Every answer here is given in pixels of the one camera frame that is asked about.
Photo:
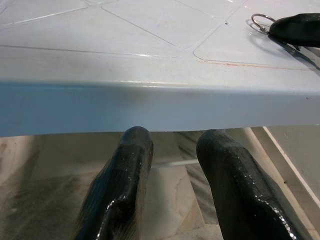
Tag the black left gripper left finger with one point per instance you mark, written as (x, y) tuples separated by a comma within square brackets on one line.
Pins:
[(120, 175)]

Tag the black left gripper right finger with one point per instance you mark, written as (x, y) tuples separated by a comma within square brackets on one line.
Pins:
[(237, 180)]

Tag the keys with black fob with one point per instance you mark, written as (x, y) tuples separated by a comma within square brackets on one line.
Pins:
[(295, 30)]

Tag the white plastic folding table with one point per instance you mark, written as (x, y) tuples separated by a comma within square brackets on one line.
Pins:
[(150, 105)]

